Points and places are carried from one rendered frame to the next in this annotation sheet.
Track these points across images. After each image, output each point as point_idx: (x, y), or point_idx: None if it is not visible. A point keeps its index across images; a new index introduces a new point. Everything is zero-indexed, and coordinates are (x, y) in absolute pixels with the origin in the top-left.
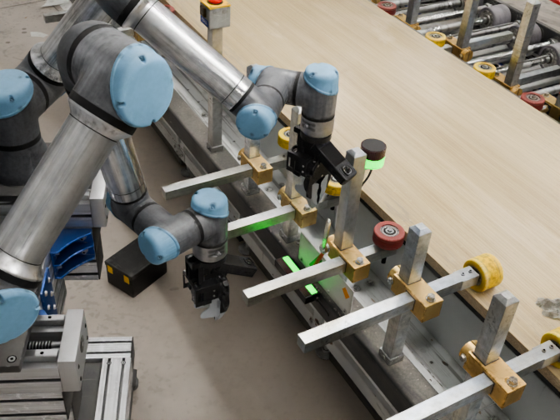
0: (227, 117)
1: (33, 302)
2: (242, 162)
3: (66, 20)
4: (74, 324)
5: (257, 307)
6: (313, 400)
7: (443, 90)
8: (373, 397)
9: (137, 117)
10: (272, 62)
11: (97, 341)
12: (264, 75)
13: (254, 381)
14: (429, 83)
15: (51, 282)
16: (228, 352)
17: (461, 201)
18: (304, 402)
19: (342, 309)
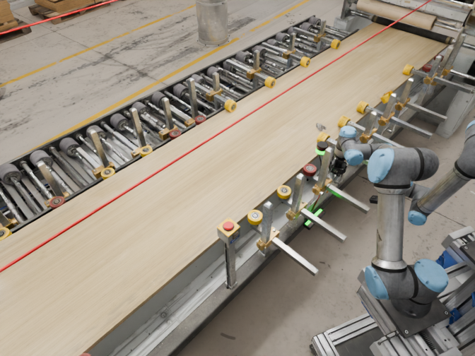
0: (168, 304)
1: None
2: (266, 246)
3: (403, 226)
4: (457, 233)
5: (235, 304)
6: (280, 263)
7: (178, 163)
8: None
9: None
10: (168, 246)
11: (325, 354)
12: (360, 150)
13: (282, 290)
14: (172, 169)
15: None
16: (270, 309)
17: (275, 150)
18: (283, 267)
19: (325, 198)
